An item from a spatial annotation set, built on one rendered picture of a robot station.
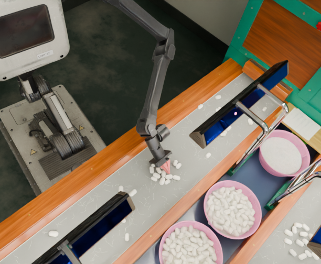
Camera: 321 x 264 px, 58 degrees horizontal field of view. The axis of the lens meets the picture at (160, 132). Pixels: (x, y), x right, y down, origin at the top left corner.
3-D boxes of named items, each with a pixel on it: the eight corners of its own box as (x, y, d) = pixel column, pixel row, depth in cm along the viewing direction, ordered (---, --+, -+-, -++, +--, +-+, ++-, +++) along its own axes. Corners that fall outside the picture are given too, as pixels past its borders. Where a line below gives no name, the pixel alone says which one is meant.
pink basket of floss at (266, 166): (255, 179, 151) (263, 172, 143) (250, 135, 165) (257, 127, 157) (304, 185, 153) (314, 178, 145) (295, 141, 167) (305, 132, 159)
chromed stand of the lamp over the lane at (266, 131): (203, 151, 156) (231, 101, 118) (226, 131, 164) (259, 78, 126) (231, 176, 150) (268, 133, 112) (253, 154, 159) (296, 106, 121)
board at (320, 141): (274, 117, 162) (275, 115, 161) (288, 103, 169) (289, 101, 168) (324, 157, 152) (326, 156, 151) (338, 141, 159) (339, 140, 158)
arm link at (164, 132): (135, 127, 132) (147, 126, 126) (151, 114, 138) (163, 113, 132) (146, 149, 136) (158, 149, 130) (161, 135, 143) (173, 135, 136)
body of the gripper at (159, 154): (173, 154, 135) (166, 140, 133) (157, 166, 131) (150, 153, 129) (165, 152, 141) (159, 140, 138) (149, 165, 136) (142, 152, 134)
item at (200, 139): (188, 136, 117) (192, 127, 110) (274, 65, 143) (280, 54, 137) (202, 150, 114) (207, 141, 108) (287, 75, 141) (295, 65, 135)
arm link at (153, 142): (141, 139, 132) (149, 139, 128) (150, 131, 136) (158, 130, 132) (147, 151, 134) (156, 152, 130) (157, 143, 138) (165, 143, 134)
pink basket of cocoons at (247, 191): (190, 226, 135) (195, 221, 127) (210, 178, 148) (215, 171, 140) (244, 253, 132) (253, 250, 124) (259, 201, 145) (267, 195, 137)
